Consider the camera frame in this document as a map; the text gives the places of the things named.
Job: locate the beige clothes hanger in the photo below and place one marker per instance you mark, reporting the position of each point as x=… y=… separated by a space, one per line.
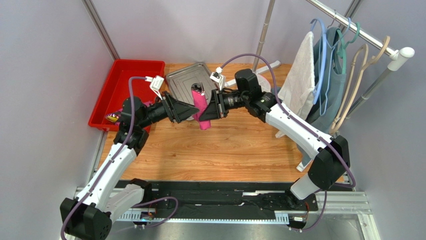
x=351 y=89
x=374 y=58

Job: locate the green clothes hanger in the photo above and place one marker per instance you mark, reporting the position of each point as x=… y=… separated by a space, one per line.
x=343 y=44

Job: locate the teal hanging garment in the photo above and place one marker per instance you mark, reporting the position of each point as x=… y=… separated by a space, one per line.
x=331 y=92

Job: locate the aluminium rail frame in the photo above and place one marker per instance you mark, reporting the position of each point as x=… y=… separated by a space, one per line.
x=146 y=203

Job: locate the pink and black tool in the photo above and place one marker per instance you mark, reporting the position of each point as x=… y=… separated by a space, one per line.
x=113 y=116

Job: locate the magenta paper napkin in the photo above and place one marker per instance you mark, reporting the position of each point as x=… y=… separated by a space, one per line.
x=200 y=102

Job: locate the white round mesh container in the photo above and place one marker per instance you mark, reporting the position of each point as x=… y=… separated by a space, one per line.
x=264 y=83

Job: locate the blue clothes hanger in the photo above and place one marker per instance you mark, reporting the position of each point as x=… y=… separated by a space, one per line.
x=324 y=42

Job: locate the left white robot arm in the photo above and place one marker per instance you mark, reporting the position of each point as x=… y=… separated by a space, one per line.
x=110 y=173

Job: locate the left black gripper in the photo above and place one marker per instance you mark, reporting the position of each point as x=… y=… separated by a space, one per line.
x=176 y=109

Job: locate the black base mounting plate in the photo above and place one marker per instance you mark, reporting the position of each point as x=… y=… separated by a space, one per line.
x=217 y=201

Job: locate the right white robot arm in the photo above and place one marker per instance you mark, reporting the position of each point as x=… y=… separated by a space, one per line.
x=330 y=155

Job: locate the red plastic bin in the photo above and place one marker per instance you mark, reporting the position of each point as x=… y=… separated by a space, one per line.
x=116 y=89

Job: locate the white clothes rack stand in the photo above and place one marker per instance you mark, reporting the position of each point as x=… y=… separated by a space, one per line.
x=398 y=57

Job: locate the stainless steel tray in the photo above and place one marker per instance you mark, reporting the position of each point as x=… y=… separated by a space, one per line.
x=181 y=80

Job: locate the white towel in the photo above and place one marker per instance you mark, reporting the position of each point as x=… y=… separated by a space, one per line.
x=297 y=90

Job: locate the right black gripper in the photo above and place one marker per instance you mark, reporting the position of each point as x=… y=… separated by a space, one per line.
x=220 y=104

